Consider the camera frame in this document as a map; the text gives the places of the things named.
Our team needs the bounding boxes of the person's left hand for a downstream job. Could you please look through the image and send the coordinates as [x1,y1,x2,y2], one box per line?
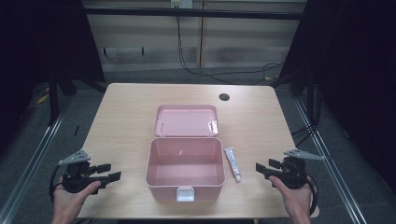
[50,180,103,224]

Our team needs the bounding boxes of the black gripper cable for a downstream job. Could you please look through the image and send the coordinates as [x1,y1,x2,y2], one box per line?
[48,164,64,203]
[305,175,320,217]

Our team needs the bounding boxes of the black wall cable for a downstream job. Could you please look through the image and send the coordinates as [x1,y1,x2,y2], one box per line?
[176,15,285,86]

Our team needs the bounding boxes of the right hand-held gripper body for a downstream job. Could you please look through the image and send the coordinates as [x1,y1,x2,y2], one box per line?
[279,148,325,190]

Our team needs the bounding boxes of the black curtain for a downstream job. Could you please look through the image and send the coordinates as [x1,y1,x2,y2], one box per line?
[0,0,106,152]
[278,0,396,195]

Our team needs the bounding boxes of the metal floor rail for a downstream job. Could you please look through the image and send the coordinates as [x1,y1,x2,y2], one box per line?
[0,102,73,224]
[293,97,369,224]

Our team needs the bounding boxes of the white wall socket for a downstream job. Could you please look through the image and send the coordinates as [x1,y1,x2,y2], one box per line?
[169,0,194,9]

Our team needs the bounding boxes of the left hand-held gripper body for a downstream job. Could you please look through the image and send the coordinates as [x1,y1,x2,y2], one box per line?
[58,148,105,194]

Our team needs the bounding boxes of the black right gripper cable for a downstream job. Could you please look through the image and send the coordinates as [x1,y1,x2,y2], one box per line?
[305,175,320,217]

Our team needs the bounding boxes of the white ointment tube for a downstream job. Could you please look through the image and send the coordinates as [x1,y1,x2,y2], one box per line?
[223,147,242,184]

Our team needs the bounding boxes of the pink plastic storage box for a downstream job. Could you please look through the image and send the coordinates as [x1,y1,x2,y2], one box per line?
[145,104,227,203]

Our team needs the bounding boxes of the person's right hand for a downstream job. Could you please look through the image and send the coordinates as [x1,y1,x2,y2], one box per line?
[268,175,314,224]

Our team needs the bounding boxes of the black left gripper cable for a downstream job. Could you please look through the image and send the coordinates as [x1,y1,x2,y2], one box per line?
[48,164,64,203]

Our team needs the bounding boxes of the black floor cables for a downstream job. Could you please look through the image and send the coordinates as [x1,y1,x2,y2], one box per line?
[290,123,319,147]

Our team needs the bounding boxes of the black horizontal frame bar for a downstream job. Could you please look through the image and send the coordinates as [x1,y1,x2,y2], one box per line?
[83,7,305,21]

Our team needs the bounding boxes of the black metal stand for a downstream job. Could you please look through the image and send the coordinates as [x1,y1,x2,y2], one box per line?
[305,70,317,126]
[47,70,61,127]

